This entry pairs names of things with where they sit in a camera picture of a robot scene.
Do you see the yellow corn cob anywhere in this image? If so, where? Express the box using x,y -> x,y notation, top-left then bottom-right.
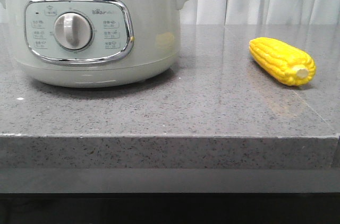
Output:
249,37 -> 317,86

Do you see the pale green electric pot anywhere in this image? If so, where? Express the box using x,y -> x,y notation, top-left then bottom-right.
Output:
1,0 -> 188,88

